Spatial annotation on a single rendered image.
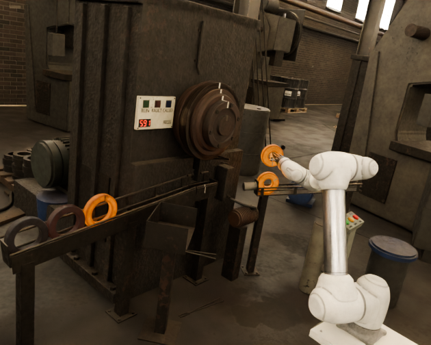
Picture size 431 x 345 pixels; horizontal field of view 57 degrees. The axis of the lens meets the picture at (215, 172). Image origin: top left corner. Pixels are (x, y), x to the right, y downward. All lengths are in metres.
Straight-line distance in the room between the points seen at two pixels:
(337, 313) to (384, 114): 3.21
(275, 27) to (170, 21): 8.03
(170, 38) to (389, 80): 3.00
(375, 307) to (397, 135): 2.95
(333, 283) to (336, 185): 0.42
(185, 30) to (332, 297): 1.56
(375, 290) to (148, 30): 1.64
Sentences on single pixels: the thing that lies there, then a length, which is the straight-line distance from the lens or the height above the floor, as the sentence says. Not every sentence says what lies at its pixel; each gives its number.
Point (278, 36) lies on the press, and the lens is 10.24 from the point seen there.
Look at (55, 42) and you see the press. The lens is 6.25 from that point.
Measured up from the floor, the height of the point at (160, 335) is 0.01.
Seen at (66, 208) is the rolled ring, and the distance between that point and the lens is 1.95.
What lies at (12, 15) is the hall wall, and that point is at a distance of 8.25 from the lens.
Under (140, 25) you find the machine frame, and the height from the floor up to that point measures 1.59.
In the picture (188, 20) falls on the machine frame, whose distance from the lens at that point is 2.35.
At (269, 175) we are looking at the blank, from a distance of 2.76.
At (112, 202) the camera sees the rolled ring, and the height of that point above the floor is 0.72.
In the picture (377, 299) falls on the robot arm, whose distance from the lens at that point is 1.97.
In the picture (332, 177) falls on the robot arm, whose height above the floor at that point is 1.07.
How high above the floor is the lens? 1.53
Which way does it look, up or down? 17 degrees down
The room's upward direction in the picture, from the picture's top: 9 degrees clockwise
